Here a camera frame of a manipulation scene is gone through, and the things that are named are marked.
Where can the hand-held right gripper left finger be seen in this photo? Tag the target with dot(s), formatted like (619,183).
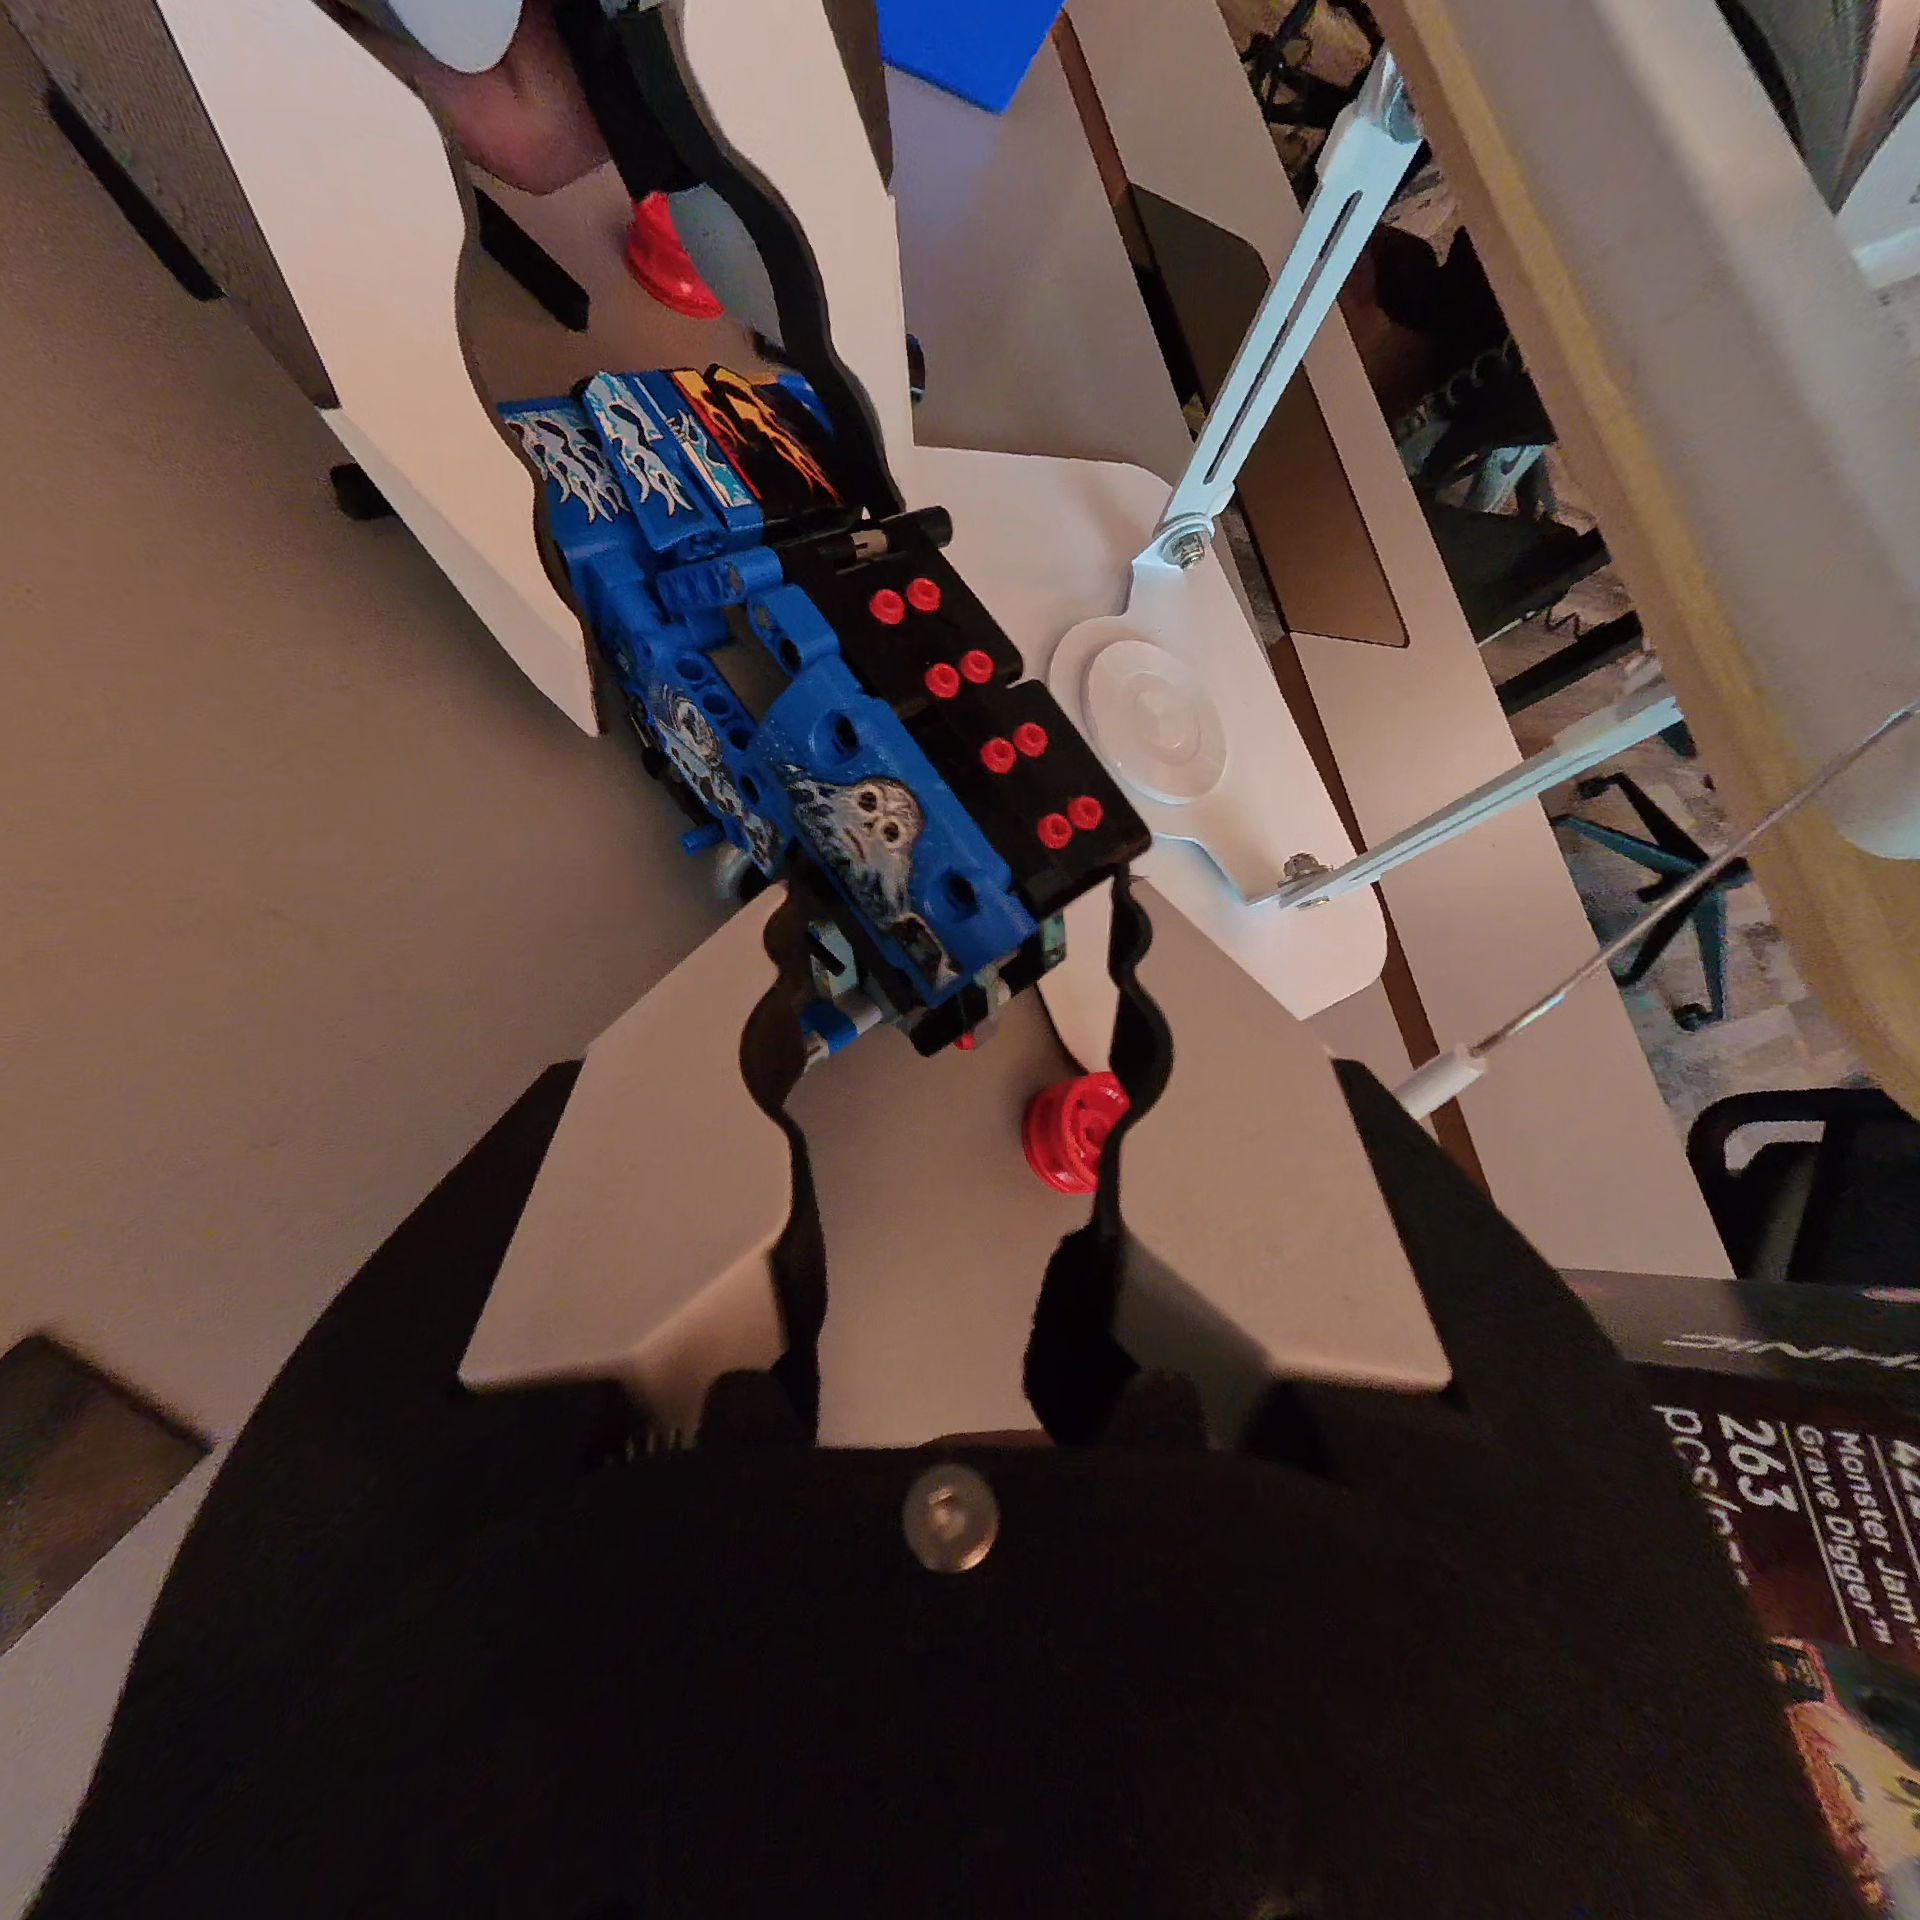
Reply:
(630,1200)

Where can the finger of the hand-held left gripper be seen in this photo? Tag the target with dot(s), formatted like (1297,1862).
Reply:
(824,150)
(391,300)

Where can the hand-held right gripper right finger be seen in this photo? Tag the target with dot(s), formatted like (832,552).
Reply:
(1276,1200)

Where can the blue black toy truck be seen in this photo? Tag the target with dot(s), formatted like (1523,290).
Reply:
(842,748)

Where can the person's left hand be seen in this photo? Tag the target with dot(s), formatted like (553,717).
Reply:
(524,135)

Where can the blue plastic bin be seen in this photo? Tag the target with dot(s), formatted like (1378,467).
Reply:
(959,44)

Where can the red toy wheel rim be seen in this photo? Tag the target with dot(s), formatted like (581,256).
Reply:
(1067,1133)
(667,262)

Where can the white metal stand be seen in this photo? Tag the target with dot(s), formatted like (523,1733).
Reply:
(1276,945)

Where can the office chair teal base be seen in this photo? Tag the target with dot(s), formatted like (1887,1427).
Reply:
(1664,869)

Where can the black toy set box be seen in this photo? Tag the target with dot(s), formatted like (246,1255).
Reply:
(1799,1499)

